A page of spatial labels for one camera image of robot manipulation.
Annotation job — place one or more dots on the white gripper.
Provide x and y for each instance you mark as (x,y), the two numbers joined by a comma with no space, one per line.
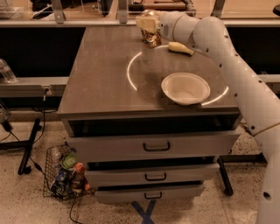
(164,25)

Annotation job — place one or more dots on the orange soda can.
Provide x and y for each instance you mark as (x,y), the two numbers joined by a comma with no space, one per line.
(151,40)

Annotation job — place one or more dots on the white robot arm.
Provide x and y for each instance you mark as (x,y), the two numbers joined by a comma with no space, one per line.
(259,106)

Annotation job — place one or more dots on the green white soda can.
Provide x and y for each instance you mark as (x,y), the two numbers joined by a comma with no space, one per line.
(149,13)

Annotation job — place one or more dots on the yellow sponge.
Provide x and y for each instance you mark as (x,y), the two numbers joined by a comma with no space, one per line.
(179,48)

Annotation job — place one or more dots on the white paper bowl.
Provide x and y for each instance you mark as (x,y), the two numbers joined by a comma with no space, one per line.
(185,88)

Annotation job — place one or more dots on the metal railing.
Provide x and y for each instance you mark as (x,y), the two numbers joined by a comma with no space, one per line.
(125,11)

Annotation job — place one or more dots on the grey drawer cabinet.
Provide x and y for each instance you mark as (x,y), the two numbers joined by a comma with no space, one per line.
(114,90)

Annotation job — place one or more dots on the top grey drawer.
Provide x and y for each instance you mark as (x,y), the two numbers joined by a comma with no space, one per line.
(145,147)

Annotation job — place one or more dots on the grey drawer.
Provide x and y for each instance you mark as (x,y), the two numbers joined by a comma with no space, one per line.
(150,193)
(145,147)
(151,175)

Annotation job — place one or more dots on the clear plastic bottle left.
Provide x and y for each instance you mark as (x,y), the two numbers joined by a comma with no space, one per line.
(6,72)

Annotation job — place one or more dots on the middle grey drawer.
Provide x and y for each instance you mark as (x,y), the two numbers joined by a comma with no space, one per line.
(151,175)

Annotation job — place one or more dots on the green lid cup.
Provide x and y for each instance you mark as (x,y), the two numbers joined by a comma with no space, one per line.
(68,161)

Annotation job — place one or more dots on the clear plastic bottle in basket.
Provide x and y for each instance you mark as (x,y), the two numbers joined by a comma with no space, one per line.
(56,156)

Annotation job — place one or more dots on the black table leg right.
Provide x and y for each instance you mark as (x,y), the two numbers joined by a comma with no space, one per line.
(232,166)

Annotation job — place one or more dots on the black table leg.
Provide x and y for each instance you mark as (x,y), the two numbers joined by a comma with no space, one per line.
(26,144)
(232,166)

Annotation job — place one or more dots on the bottom grey drawer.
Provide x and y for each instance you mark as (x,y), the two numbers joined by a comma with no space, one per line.
(150,193)

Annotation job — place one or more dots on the black table leg left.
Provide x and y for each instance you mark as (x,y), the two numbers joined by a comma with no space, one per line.
(26,144)

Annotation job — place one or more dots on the orange snack bag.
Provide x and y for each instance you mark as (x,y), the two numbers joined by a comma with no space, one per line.
(79,181)

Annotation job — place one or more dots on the blue snack bag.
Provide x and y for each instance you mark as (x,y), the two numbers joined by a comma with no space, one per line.
(59,186)

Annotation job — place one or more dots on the wire basket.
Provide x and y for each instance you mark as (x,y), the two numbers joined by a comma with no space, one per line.
(50,174)

